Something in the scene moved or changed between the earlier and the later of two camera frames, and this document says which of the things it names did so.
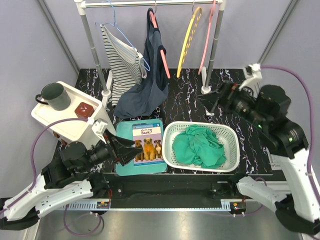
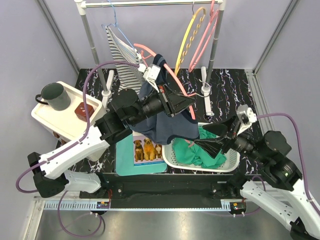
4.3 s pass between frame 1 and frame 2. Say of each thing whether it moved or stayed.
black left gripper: moved
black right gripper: moved
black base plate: stayed
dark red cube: stayed
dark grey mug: stayed
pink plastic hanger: moved
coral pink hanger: moved
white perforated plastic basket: stayed
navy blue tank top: moved
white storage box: stayed
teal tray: stayed
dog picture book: stayed
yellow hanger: moved
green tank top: stayed
